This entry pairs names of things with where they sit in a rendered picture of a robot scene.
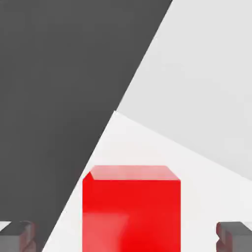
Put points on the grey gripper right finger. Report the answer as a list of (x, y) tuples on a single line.
[(236, 241)]

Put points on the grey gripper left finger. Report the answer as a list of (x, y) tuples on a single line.
[(13, 241)]

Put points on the small red cube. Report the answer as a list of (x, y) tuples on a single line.
[(131, 212)]

